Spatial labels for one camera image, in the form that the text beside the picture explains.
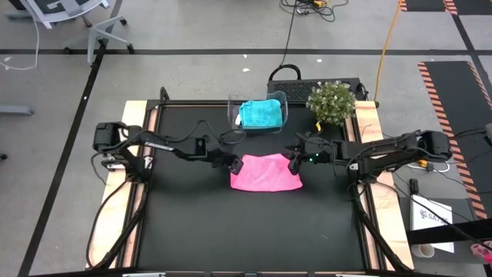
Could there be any tangled black cable bundle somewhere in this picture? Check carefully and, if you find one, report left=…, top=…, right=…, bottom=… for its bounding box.
left=280, top=0, right=350, bottom=23

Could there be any white printed booklet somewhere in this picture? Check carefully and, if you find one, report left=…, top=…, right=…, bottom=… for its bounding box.
left=410, top=194, right=455, bottom=254

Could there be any wooden table side board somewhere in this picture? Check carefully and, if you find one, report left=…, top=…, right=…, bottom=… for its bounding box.
left=353, top=100, right=415, bottom=270
left=87, top=100, right=149, bottom=269

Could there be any orange extension cable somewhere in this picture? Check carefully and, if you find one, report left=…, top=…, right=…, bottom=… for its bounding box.
left=374, top=0, right=403, bottom=102

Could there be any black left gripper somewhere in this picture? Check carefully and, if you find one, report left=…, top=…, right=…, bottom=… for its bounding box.
left=207, top=144, right=244, bottom=175

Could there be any black perforated computer case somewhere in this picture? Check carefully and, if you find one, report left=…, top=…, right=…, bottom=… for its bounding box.
left=267, top=78, right=364, bottom=103

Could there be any black table frame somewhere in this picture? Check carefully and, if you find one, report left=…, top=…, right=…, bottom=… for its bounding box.
left=86, top=86, right=414, bottom=277

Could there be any clear plastic bin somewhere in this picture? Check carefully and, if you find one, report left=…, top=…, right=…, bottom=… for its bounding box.
left=227, top=91, right=289, bottom=135

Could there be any black beam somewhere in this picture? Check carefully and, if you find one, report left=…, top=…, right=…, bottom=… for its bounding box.
left=406, top=218, right=492, bottom=246

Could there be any pink patterned object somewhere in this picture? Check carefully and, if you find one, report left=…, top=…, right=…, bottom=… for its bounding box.
left=470, top=240, right=492, bottom=265

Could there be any teal microfiber towel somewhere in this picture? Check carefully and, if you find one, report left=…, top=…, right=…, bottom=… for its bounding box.
left=238, top=98, right=284, bottom=130

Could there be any pink microfiber towel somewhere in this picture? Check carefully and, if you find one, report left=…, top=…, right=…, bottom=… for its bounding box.
left=229, top=152, right=304, bottom=193

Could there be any grey metal bar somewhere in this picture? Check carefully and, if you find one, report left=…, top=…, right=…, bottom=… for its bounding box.
left=0, top=105, right=35, bottom=116

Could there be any beige tape roll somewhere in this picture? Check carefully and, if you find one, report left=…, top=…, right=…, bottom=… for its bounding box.
left=411, top=242, right=436, bottom=259

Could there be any white looped cable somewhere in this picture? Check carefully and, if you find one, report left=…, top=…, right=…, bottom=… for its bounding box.
left=427, top=160, right=450, bottom=173

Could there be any grey office chair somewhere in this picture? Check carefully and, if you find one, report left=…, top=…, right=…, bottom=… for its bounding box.
left=6, top=0, right=135, bottom=65

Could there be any small green potted plant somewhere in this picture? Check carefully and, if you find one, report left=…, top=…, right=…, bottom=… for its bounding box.
left=305, top=79, right=357, bottom=127

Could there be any black power cable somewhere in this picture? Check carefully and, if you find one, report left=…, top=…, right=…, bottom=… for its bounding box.
left=268, top=0, right=303, bottom=82

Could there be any thin white floor cable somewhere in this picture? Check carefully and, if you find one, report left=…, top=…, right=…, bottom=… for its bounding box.
left=0, top=15, right=41, bottom=72

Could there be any black mat orange striped edge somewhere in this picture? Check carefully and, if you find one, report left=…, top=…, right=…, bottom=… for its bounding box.
left=417, top=60, right=492, bottom=220
left=398, top=0, right=492, bottom=16

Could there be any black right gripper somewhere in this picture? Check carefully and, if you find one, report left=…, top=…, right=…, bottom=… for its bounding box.
left=286, top=132, right=321, bottom=176

